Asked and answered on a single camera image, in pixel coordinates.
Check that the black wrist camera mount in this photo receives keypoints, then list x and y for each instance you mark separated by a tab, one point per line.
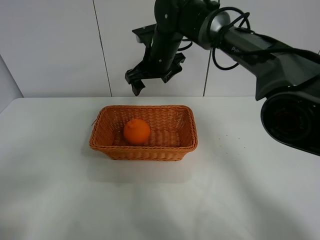
144	34

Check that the orange fruit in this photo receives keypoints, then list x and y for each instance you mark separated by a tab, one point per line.
136	131

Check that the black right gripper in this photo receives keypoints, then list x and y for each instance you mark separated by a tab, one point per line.
160	60

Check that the orange wicker basket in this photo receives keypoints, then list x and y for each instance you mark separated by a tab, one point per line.
173	132

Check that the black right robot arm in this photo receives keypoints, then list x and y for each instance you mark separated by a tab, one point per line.
287	78

